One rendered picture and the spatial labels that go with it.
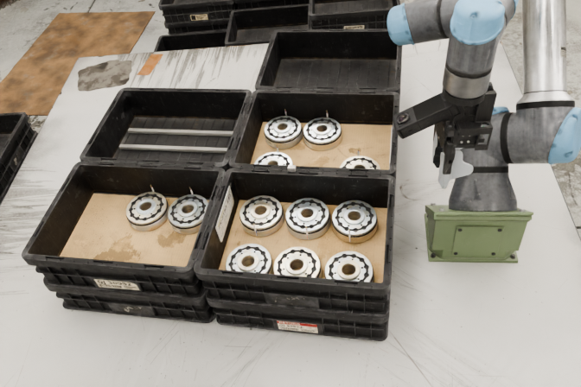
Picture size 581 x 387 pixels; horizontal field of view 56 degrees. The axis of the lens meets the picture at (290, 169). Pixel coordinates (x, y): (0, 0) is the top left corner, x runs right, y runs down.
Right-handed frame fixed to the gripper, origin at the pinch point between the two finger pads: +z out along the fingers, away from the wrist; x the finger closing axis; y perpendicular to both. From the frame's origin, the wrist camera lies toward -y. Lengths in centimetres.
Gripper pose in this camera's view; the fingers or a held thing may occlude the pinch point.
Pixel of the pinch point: (437, 173)
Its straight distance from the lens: 110.5
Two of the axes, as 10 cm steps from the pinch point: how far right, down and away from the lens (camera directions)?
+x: -0.1, -6.9, 7.3
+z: 0.6, 7.3, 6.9
